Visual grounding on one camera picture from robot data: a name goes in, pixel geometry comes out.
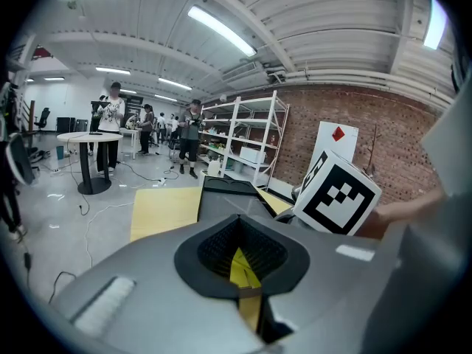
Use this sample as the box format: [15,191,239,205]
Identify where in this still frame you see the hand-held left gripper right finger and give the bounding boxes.
[241,215,402,354]

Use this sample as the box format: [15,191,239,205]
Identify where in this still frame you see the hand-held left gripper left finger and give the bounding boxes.
[47,214,267,354]

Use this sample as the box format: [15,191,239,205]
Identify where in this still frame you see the black tray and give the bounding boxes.
[198,174,294,223]

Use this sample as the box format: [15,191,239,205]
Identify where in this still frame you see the white sign red diamond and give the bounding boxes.
[308,120,360,184]

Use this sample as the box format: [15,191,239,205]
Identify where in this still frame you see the yellow table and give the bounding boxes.
[129,187,204,243]

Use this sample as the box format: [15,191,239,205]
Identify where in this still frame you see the white box on shelf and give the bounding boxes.
[239,146,268,165]

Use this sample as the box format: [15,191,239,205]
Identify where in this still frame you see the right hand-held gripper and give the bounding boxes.
[274,149,383,237]

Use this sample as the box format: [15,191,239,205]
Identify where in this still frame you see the wooden coat stand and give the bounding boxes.
[362,123,384,179]

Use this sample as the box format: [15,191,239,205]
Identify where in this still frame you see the round white pedestal table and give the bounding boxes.
[56,131,124,195]

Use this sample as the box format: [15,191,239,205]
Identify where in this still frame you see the grey chair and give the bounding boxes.
[4,132,36,187]

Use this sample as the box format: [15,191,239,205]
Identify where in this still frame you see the ceiling air vent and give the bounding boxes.
[221,60,268,86]

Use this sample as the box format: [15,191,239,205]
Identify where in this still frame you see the person's right forearm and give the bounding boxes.
[358,187,449,240]

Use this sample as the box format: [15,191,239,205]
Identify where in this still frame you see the small white table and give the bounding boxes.
[119,127,143,160]

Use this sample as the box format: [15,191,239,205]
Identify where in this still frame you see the long ceiling light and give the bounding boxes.
[187,5,258,58]
[158,77,193,91]
[423,0,448,50]
[95,66,131,76]

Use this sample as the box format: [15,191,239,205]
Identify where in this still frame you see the black office chair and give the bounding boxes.
[33,107,52,135]

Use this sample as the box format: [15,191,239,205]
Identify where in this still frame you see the black floor cable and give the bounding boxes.
[49,271,77,305]

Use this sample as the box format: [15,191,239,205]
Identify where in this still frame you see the white metal shelf rack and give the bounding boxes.
[198,89,291,195]

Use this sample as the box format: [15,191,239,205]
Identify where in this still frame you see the white ceiling pipes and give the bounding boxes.
[268,68,459,107]

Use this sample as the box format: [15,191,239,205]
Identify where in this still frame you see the white floor cable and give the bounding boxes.
[83,200,134,269]

